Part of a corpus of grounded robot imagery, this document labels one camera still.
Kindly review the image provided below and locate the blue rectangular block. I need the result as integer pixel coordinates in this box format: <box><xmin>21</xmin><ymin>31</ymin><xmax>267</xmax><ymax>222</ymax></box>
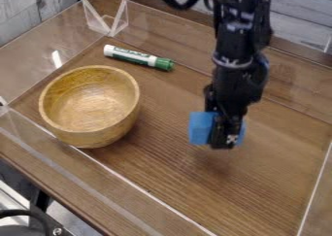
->
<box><xmin>187</xmin><ymin>112</ymin><xmax>246</xmax><ymax>146</ymax></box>

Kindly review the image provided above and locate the black table leg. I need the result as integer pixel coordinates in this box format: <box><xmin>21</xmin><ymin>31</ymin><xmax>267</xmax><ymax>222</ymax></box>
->
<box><xmin>34</xmin><ymin>190</ymin><xmax>50</xmax><ymax>212</ymax></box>

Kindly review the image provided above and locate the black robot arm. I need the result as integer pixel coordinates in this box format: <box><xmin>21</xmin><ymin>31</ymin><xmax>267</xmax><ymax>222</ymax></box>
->
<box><xmin>189</xmin><ymin>0</ymin><xmax>271</xmax><ymax>150</ymax></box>

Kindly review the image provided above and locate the clear acrylic corner bracket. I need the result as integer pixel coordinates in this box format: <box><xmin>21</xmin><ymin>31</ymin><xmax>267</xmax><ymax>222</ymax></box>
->
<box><xmin>81</xmin><ymin>0</ymin><xmax>127</xmax><ymax>38</ymax></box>

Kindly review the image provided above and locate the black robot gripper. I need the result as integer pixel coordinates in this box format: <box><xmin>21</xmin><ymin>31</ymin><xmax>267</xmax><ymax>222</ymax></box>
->
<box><xmin>203</xmin><ymin>52</ymin><xmax>269</xmax><ymax>150</ymax></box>

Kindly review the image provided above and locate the green and white marker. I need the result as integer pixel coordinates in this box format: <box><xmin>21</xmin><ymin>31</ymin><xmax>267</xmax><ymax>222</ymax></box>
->
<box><xmin>103</xmin><ymin>45</ymin><xmax>173</xmax><ymax>72</ymax></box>

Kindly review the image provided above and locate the black cable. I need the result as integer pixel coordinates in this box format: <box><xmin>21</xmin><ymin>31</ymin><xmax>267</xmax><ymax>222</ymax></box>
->
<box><xmin>0</xmin><ymin>209</ymin><xmax>45</xmax><ymax>236</ymax></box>

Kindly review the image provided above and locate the brown wooden bowl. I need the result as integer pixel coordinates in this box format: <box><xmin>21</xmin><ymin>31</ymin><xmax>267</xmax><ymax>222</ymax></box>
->
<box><xmin>37</xmin><ymin>65</ymin><xmax>139</xmax><ymax>149</ymax></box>

